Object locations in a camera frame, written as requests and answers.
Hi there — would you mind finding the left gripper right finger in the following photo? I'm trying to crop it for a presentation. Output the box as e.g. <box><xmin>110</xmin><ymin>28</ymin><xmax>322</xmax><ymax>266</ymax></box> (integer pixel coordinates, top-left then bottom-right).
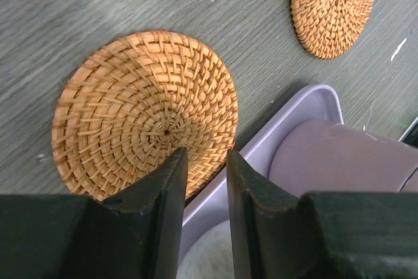
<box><xmin>227</xmin><ymin>150</ymin><xmax>417</xmax><ymax>278</ymax></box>

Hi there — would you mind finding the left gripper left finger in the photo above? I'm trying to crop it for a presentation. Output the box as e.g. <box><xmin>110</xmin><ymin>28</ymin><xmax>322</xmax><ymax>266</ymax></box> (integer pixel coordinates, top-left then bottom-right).
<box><xmin>1</xmin><ymin>148</ymin><xmax>187</xmax><ymax>278</ymax></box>

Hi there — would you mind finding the white ceramic mug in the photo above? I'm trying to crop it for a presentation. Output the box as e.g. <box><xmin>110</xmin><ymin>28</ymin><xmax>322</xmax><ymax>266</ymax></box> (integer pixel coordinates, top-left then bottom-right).
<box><xmin>176</xmin><ymin>220</ymin><xmax>234</xmax><ymax>279</ymax></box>

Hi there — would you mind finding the purple glass mug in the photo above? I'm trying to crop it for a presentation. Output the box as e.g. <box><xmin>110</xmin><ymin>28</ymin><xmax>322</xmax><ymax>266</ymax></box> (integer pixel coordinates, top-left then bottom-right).
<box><xmin>268</xmin><ymin>119</ymin><xmax>417</xmax><ymax>197</ymax></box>

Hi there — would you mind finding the woven rattan coaster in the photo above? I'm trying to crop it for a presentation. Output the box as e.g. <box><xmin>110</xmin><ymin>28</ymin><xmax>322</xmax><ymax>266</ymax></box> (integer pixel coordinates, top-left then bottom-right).
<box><xmin>52</xmin><ymin>31</ymin><xmax>238</xmax><ymax>201</ymax></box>
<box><xmin>290</xmin><ymin>0</ymin><xmax>374</xmax><ymax>59</ymax></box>

